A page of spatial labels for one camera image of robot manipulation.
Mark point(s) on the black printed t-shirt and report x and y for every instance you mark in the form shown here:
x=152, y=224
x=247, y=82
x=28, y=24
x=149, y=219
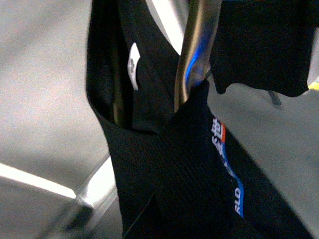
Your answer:
x=229, y=164

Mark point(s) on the metal clothes hanger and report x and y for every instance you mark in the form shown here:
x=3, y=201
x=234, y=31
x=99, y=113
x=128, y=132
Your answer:
x=160, y=54

